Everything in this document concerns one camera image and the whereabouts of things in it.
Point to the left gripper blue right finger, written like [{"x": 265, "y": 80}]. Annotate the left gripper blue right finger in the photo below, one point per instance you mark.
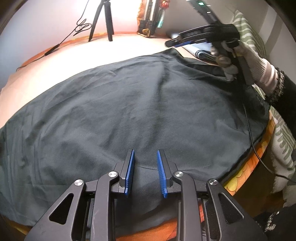
[{"x": 165, "y": 176}]

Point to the right forearm dark sleeve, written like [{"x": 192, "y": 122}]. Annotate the right forearm dark sleeve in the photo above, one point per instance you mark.
[{"x": 283, "y": 97}]

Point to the folded light blue cloth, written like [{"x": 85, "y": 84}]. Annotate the folded light blue cloth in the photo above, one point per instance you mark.
[{"x": 202, "y": 52}]

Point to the right hand white glove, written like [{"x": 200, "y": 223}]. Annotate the right hand white glove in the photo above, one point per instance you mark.
[{"x": 259, "y": 70}]

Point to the orange floral bed sheet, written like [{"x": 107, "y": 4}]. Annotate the orange floral bed sheet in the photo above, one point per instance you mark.
[{"x": 245, "y": 183}]

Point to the dark grey pants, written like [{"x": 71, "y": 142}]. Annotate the dark grey pants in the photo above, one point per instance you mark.
[{"x": 81, "y": 127}]

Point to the green white striped throw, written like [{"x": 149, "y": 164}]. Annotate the green white striped throw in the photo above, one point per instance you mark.
[{"x": 282, "y": 144}]

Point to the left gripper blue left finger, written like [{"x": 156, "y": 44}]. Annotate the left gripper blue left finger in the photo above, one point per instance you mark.
[{"x": 126, "y": 173}]

